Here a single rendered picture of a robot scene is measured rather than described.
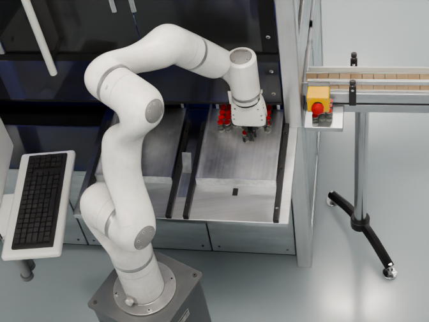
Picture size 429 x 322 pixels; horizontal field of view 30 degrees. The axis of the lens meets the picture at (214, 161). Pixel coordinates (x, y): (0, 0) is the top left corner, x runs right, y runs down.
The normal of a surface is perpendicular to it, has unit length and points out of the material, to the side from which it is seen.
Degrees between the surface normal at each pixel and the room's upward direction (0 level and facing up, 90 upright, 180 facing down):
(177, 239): 90
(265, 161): 0
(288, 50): 90
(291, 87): 90
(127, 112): 65
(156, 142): 0
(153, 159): 0
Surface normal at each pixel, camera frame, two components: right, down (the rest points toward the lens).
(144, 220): 0.71, 0.06
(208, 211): -0.13, -0.64
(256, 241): -0.14, 0.77
